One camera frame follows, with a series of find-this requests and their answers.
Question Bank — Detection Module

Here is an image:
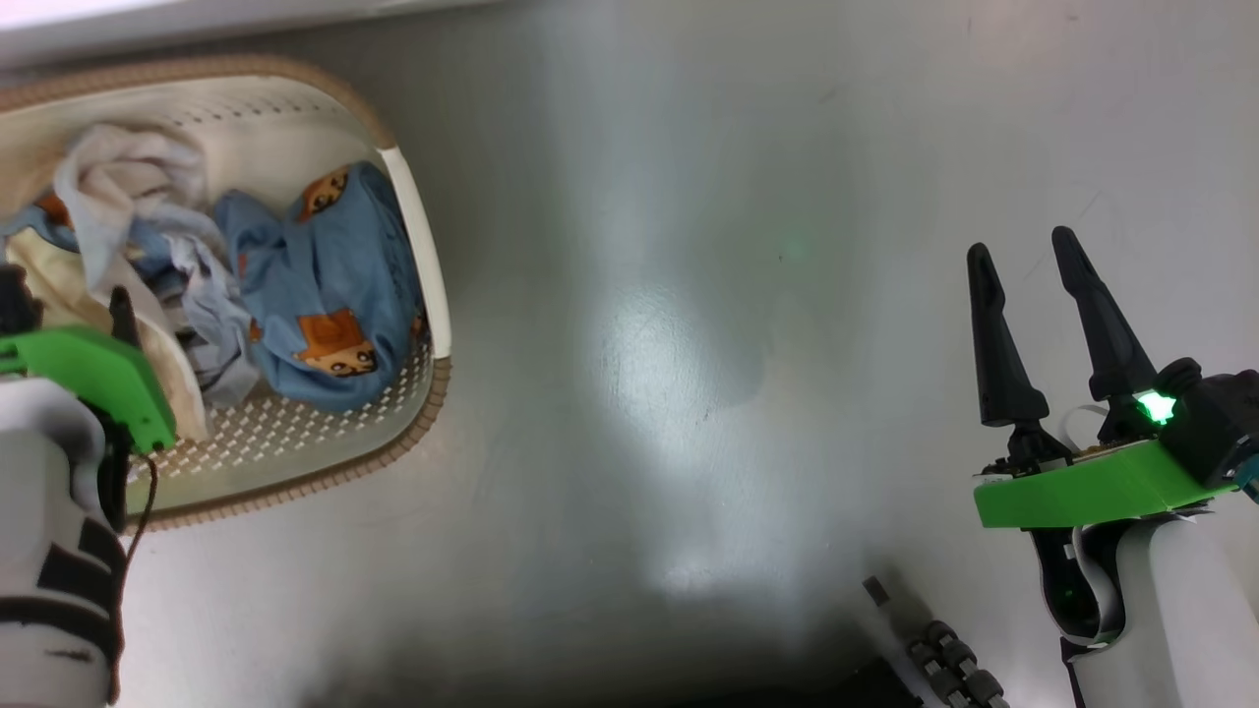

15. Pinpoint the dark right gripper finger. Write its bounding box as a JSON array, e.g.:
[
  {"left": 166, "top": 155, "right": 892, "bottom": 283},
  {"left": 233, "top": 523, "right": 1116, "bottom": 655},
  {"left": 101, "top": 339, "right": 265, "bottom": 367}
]
[
  {"left": 1051, "top": 226, "right": 1160, "bottom": 402},
  {"left": 967, "top": 243, "right": 1050, "bottom": 429}
]

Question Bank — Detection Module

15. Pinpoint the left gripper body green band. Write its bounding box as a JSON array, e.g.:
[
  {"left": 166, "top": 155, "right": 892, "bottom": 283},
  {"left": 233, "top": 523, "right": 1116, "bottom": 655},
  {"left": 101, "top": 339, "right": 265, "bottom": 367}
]
[{"left": 0, "top": 327, "right": 178, "bottom": 455}]

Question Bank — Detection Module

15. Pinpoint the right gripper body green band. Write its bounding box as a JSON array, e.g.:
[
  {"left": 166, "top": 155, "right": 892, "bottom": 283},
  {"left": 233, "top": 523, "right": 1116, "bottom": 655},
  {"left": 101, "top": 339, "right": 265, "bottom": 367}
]
[{"left": 974, "top": 423, "right": 1235, "bottom": 645}]

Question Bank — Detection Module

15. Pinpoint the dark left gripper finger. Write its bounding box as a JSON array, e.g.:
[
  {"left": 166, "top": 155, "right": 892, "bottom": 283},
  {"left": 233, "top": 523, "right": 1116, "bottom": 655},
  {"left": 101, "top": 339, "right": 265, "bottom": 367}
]
[
  {"left": 108, "top": 287, "right": 141, "bottom": 347},
  {"left": 0, "top": 265, "right": 40, "bottom": 337}
]

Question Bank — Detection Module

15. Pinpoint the cream bear-print garment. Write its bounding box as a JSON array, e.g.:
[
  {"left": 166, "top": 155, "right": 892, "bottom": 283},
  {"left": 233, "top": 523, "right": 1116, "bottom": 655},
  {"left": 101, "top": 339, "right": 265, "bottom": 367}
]
[{"left": 5, "top": 236, "right": 210, "bottom": 443}]

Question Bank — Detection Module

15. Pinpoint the pale grey-white garment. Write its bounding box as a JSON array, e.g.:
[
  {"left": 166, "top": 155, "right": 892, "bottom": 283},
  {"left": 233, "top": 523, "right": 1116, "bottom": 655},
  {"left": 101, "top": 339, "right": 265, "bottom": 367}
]
[{"left": 54, "top": 123, "right": 259, "bottom": 406}]

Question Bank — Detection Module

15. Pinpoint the blue bear-print garment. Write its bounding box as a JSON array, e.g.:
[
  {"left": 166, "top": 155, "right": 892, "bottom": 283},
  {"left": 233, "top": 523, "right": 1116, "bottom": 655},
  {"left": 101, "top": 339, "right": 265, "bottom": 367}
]
[{"left": 214, "top": 162, "right": 426, "bottom": 412}]

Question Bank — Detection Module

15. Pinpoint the cream perforated laundry basket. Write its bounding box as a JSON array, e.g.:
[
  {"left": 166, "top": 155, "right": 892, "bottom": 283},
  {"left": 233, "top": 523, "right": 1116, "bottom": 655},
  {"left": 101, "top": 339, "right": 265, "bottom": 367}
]
[{"left": 0, "top": 54, "right": 453, "bottom": 532}]

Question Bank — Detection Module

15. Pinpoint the white front-load washing machine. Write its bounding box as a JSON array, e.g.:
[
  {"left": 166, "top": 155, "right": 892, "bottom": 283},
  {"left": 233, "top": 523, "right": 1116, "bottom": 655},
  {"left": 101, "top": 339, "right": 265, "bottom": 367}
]
[{"left": 0, "top": 0, "right": 493, "bottom": 70}]

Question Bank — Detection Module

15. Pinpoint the thin black left gripper cable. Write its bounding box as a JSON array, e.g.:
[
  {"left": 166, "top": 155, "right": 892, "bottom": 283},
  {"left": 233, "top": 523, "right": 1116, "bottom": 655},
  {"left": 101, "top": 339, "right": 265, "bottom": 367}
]
[{"left": 123, "top": 450, "right": 160, "bottom": 563}]

